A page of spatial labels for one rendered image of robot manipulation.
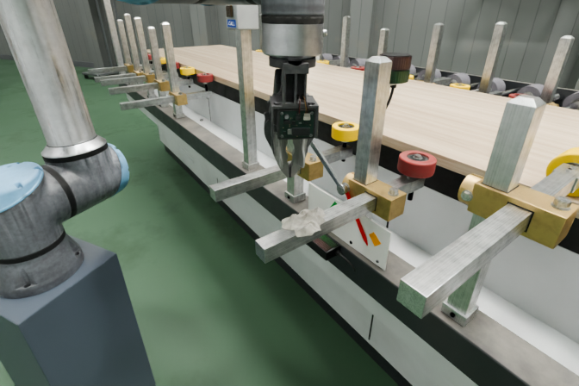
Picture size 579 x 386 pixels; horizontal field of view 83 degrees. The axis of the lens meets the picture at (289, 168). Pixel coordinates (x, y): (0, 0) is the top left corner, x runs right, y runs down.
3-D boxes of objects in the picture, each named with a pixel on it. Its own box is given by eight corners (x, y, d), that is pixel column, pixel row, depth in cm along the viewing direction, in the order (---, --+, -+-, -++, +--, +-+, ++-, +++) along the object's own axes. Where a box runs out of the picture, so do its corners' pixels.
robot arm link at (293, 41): (260, 21, 51) (321, 21, 52) (261, 54, 53) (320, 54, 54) (262, 24, 43) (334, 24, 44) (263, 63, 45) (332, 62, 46)
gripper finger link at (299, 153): (292, 189, 56) (293, 139, 52) (289, 173, 61) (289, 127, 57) (310, 189, 56) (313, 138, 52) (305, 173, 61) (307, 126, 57)
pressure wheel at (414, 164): (414, 212, 72) (423, 165, 67) (385, 197, 78) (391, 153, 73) (434, 201, 77) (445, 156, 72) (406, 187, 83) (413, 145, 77)
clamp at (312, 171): (307, 183, 84) (307, 164, 81) (277, 164, 93) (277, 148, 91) (325, 176, 87) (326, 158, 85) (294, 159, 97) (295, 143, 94)
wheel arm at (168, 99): (122, 112, 147) (120, 102, 145) (121, 110, 149) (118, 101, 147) (212, 98, 170) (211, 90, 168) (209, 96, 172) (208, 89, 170)
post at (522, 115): (452, 352, 61) (538, 101, 40) (435, 339, 64) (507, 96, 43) (462, 342, 63) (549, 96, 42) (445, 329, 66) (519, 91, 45)
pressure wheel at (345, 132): (357, 167, 93) (362, 128, 88) (329, 165, 94) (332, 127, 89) (355, 156, 100) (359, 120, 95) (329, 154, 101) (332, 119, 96)
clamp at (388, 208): (388, 222, 65) (391, 201, 63) (340, 194, 75) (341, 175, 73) (405, 213, 68) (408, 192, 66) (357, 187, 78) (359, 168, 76)
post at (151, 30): (164, 117, 187) (147, 26, 166) (162, 115, 190) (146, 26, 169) (170, 116, 189) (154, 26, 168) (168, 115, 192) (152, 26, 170)
